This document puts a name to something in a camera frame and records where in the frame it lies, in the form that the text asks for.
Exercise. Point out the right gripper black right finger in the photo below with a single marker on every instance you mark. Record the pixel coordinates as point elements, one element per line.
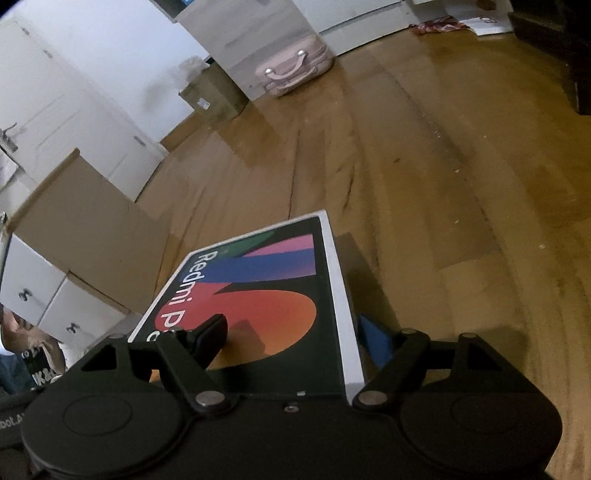
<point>401,361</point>

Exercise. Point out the dark wooden furniture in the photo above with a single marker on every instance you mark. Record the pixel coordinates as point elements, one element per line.
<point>562,29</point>

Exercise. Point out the white cabinet with handles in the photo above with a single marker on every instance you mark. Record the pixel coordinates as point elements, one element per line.
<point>347,25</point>

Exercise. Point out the Redmi Pad SE box lid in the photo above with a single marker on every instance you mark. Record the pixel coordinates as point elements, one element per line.
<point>291,331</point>

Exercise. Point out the red patterned wrapper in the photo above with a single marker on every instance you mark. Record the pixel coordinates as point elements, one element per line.
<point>440,25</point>

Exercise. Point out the brown cardboard box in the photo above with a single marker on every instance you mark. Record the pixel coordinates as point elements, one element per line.
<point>214,96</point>

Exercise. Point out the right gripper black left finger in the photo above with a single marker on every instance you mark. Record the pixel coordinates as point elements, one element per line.
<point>186,356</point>

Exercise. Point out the white drawer cabinet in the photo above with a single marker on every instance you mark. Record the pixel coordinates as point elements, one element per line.
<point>79,257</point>

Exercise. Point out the pink suitcase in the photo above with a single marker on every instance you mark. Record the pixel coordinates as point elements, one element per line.
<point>295,65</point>

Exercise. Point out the white door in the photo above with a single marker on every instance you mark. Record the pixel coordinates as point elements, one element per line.
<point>48,110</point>

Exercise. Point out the white papers on floor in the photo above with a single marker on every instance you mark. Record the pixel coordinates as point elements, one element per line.
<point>483,22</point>

